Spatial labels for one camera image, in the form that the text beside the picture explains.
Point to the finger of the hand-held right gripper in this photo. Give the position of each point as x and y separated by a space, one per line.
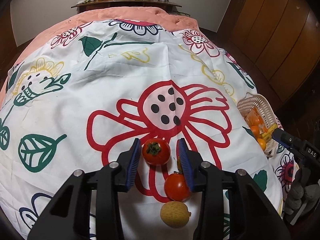
281 137

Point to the white perforated plastic basket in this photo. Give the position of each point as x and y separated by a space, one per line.
262 105

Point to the orange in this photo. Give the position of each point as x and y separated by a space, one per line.
261 144
255 131

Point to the person's right hand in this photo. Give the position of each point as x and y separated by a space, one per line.
300 192

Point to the round yellow pear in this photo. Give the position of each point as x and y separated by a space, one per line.
175 215

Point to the wooden wardrobe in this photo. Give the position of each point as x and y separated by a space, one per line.
275 30

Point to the wooden headboard shelf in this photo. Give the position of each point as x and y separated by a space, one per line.
125 3

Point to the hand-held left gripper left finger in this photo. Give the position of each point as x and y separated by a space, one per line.
132 165

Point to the red persimmon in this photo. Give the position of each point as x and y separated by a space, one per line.
156 155
175 187

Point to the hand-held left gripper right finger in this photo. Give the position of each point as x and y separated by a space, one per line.
186 166

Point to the white floral printed blanket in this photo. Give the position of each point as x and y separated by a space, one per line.
100 92

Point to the clear bag of oranges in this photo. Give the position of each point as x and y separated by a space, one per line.
252 116

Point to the yellow banana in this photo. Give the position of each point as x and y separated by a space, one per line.
268 132

